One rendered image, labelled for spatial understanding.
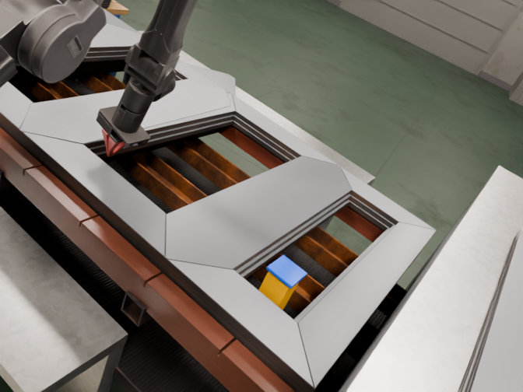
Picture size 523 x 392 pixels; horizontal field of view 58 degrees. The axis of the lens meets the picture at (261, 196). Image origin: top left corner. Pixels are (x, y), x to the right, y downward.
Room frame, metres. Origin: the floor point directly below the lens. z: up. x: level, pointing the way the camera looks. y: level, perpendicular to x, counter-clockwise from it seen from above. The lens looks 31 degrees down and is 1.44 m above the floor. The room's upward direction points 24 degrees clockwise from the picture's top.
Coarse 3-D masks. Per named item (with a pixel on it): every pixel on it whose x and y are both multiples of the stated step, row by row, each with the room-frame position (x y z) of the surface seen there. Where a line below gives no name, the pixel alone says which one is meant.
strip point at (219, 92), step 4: (192, 80) 1.45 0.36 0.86; (200, 84) 1.44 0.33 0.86; (204, 84) 1.46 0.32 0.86; (208, 84) 1.47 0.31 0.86; (204, 88) 1.43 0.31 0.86; (208, 88) 1.44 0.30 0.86; (212, 88) 1.46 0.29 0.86; (216, 88) 1.47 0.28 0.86; (220, 88) 1.49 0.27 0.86; (212, 92) 1.43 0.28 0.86; (216, 92) 1.44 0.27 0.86; (220, 92) 1.45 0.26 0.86; (224, 92) 1.47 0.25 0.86; (216, 96) 1.40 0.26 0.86; (220, 96) 1.42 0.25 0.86; (224, 96) 1.43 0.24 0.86; (224, 100) 1.40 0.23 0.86; (228, 100) 1.41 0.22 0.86; (228, 104) 1.39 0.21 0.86
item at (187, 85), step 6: (180, 84) 1.38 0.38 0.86; (186, 84) 1.40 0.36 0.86; (192, 84) 1.42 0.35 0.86; (186, 90) 1.35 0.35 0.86; (192, 90) 1.37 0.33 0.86; (198, 90) 1.39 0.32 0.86; (204, 90) 1.41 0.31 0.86; (198, 96) 1.35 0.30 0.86; (204, 96) 1.36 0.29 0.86; (210, 96) 1.38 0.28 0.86; (204, 102) 1.33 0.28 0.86; (210, 102) 1.34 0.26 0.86; (216, 102) 1.36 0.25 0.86; (222, 102) 1.38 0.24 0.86; (216, 108) 1.32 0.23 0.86
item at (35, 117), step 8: (32, 104) 0.91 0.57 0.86; (32, 112) 0.88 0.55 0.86; (40, 112) 0.89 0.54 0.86; (24, 120) 0.84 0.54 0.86; (32, 120) 0.85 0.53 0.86; (40, 120) 0.87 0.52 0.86; (48, 120) 0.88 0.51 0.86; (40, 128) 0.84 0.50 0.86; (48, 128) 0.85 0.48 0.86; (56, 128) 0.86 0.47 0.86; (64, 128) 0.87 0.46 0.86; (48, 136) 0.82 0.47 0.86; (56, 136) 0.83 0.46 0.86; (64, 136) 0.85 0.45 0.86; (72, 136) 0.86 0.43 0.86
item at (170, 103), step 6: (168, 96) 1.26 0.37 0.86; (156, 102) 1.19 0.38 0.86; (162, 102) 1.20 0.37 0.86; (168, 102) 1.22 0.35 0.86; (174, 102) 1.24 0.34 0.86; (168, 108) 1.18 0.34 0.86; (174, 108) 1.20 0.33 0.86; (180, 108) 1.22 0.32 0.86; (186, 108) 1.23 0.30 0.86; (174, 114) 1.17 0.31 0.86; (180, 114) 1.18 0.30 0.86; (186, 114) 1.20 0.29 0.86; (192, 114) 1.21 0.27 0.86
